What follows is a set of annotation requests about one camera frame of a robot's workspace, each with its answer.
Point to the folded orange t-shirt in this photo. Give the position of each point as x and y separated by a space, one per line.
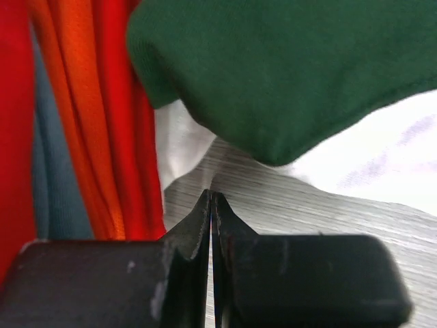
65 33

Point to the white and green raglan t-shirt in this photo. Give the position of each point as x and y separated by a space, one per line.
338 94

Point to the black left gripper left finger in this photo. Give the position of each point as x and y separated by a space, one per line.
159 283

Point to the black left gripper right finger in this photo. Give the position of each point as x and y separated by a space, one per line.
321 280

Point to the folded white grey t-shirt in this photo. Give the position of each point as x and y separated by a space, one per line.
181 143

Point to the folded red t-shirt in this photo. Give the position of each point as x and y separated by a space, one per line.
130 127

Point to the folded teal grey t-shirt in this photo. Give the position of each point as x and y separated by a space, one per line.
59 209

